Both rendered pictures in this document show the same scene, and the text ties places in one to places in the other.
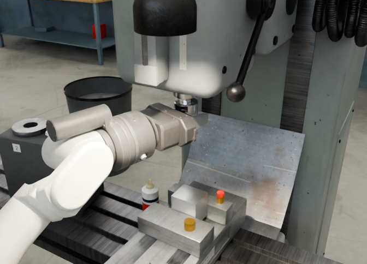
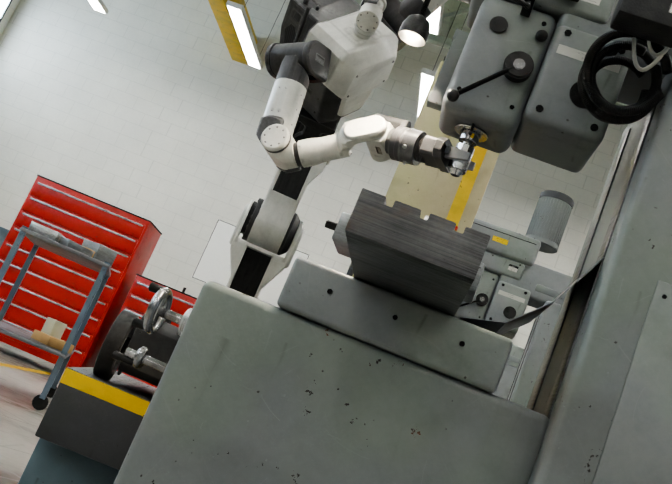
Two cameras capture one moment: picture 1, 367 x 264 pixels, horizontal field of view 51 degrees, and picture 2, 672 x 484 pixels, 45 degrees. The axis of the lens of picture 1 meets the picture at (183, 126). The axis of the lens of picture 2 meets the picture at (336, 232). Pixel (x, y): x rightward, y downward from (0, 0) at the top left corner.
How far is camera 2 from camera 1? 1.97 m
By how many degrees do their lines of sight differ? 77
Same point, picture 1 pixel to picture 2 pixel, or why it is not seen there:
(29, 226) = (329, 139)
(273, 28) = (537, 97)
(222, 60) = (459, 82)
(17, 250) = (317, 144)
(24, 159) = not seen: hidden behind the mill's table
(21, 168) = not seen: hidden behind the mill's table
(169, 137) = (427, 144)
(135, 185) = not seen: outside the picture
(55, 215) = (340, 138)
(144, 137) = (410, 134)
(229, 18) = (475, 63)
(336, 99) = (630, 204)
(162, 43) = (443, 81)
